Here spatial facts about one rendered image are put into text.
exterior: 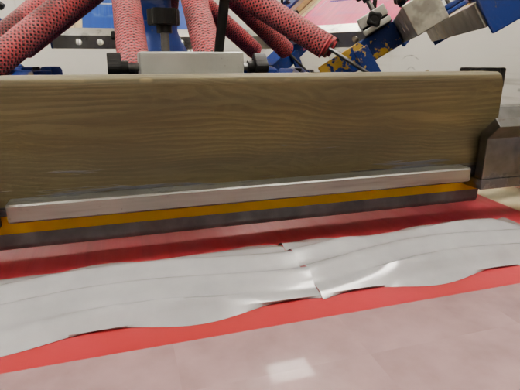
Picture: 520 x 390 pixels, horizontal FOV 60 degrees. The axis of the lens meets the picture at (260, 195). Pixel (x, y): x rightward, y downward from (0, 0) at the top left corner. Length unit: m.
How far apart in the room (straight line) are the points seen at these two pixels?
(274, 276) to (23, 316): 0.12
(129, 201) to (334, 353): 0.14
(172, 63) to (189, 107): 0.29
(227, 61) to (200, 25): 0.26
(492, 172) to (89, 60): 4.19
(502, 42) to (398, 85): 2.69
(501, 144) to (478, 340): 0.18
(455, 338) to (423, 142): 0.16
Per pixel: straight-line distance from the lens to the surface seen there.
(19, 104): 0.27
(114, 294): 0.23
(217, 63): 0.57
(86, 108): 0.27
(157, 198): 0.26
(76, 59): 4.43
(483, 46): 3.11
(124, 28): 0.80
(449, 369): 0.20
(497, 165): 0.37
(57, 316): 0.22
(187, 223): 0.30
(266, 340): 0.20
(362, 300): 0.23
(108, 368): 0.19
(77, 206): 0.27
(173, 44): 1.09
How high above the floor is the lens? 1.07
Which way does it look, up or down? 17 degrees down
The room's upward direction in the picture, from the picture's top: straight up
